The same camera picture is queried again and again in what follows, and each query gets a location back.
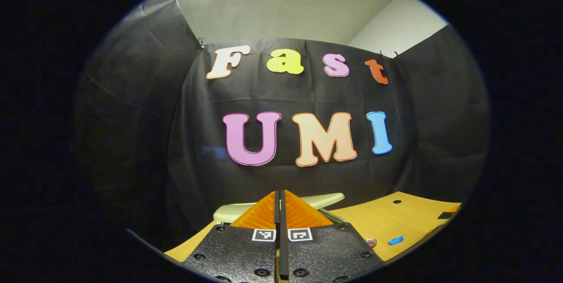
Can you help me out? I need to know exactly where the green desktop garbage bin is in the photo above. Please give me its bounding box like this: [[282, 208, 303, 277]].
[[213, 193, 348, 225]]

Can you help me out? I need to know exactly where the black backdrop cloth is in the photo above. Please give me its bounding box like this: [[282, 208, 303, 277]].
[[73, 0, 491, 253]]

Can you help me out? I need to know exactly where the wooden desktop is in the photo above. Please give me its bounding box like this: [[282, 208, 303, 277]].
[[165, 191, 462, 262]]

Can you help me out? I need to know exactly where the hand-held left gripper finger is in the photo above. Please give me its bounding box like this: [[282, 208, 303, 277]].
[[182, 190, 281, 283], [280, 189, 384, 283]]

